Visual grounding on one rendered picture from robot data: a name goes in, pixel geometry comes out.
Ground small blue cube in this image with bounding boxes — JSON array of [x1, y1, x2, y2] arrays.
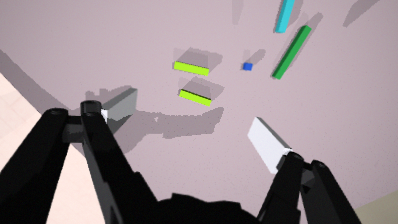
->
[[243, 63, 253, 71]]

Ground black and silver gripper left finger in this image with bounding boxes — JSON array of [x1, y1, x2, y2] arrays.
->
[[0, 88, 177, 224]]

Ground turquoise rod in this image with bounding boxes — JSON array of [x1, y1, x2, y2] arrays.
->
[[275, 0, 295, 33]]

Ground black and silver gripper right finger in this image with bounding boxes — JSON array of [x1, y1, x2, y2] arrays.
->
[[248, 117, 362, 224]]

